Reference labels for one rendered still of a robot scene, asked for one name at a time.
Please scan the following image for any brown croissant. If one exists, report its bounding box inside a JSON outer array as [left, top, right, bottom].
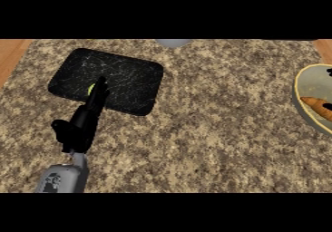
[[300, 96, 332, 124]]

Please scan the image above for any grey bowl with yellow rim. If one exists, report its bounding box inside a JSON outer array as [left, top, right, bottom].
[[293, 63, 332, 137]]

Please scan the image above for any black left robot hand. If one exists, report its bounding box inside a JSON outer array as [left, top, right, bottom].
[[51, 75, 111, 155]]

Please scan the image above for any pale grey rounded object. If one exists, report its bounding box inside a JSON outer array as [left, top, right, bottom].
[[154, 39, 195, 49]]

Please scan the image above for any black marbled placemat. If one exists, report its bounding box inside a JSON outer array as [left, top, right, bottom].
[[48, 47, 166, 117]]

